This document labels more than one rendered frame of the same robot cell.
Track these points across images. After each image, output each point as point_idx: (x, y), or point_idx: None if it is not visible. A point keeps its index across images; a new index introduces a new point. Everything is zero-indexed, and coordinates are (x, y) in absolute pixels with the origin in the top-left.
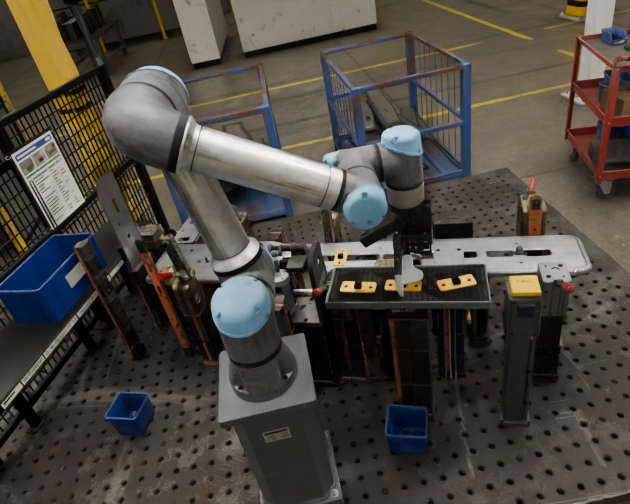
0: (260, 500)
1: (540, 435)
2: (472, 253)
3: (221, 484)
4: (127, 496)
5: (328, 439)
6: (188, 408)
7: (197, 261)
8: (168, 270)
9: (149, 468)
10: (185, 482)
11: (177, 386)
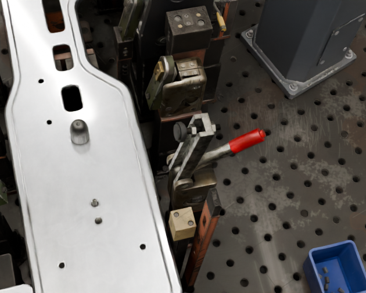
0: (343, 65)
1: None
2: None
3: (343, 119)
4: None
5: (251, 29)
6: (276, 220)
7: (98, 225)
8: (184, 208)
9: None
10: (361, 160)
11: (249, 264)
